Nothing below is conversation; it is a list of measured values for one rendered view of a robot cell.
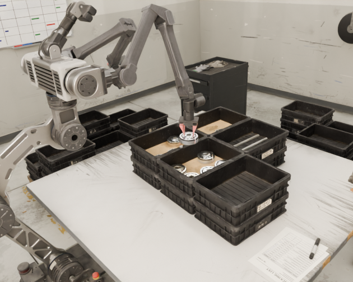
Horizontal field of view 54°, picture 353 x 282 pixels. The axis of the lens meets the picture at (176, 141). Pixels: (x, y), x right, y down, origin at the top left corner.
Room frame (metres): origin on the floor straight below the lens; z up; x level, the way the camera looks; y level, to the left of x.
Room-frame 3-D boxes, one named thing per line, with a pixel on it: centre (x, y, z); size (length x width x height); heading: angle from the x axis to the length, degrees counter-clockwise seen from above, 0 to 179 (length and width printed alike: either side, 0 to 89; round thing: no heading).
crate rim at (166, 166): (1.67, -0.13, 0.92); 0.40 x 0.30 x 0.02; 127
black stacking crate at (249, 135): (1.91, -0.45, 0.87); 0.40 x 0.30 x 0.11; 127
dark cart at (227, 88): (3.65, -0.45, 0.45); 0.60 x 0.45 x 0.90; 131
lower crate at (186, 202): (1.67, -0.13, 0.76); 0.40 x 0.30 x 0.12; 127
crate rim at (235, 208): (1.43, -0.31, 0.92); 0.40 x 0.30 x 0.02; 127
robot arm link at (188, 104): (1.72, -0.08, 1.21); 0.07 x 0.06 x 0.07; 131
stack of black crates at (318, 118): (3.03, -1.25, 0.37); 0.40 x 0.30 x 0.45; 41
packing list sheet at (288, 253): (1.13, -0.47, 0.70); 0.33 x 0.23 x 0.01; 131
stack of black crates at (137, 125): (3.07, 0.30, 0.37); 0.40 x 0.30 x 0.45; 131
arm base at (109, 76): (1.49, 0.29, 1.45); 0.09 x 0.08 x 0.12; 41
